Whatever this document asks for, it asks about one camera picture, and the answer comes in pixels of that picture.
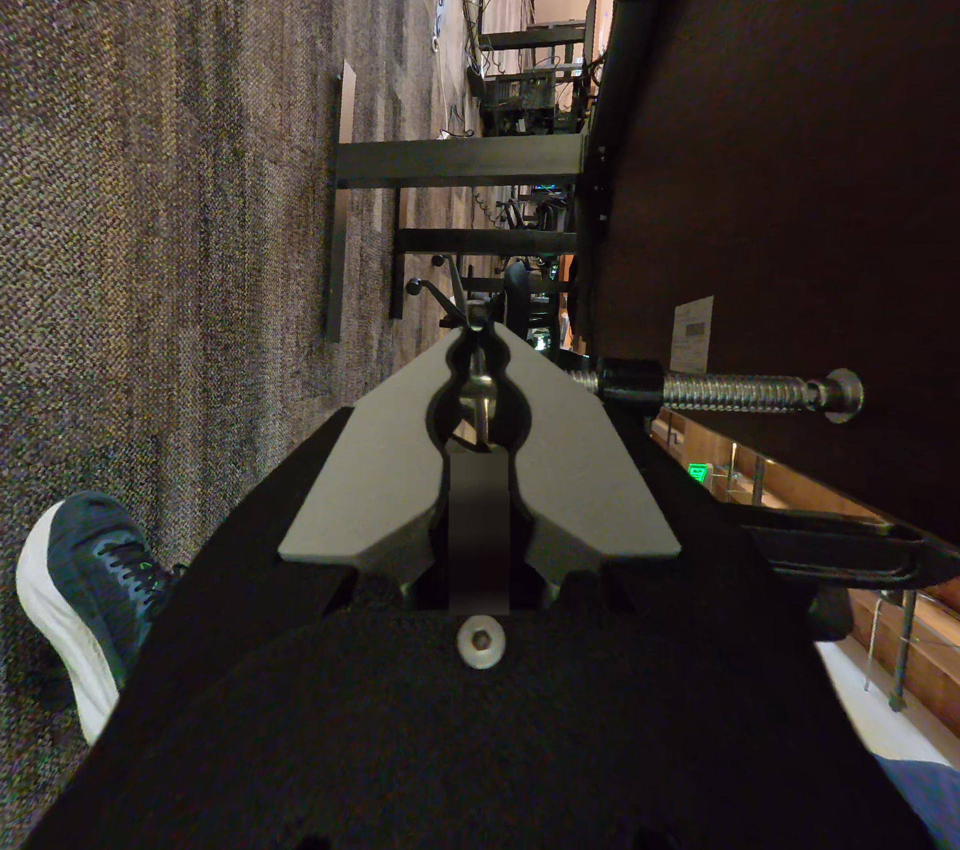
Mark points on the white paper label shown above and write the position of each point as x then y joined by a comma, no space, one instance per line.
691,336

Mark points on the black desktop computer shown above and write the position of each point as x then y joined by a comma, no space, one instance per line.
521,104

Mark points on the green exit sign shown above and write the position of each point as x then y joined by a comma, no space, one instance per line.
697,473

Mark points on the black C-clamp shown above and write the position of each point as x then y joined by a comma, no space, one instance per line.
712,392

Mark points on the person's dark blue top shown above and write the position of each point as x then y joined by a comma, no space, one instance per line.
922,805

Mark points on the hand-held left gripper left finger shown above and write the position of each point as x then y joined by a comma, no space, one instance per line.
360,490

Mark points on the grey desk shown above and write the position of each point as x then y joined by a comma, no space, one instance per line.
750,115

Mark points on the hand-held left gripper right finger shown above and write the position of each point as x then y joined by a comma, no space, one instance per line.
592,490

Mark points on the person's dark sneaker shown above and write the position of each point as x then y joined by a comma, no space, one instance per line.
82,565

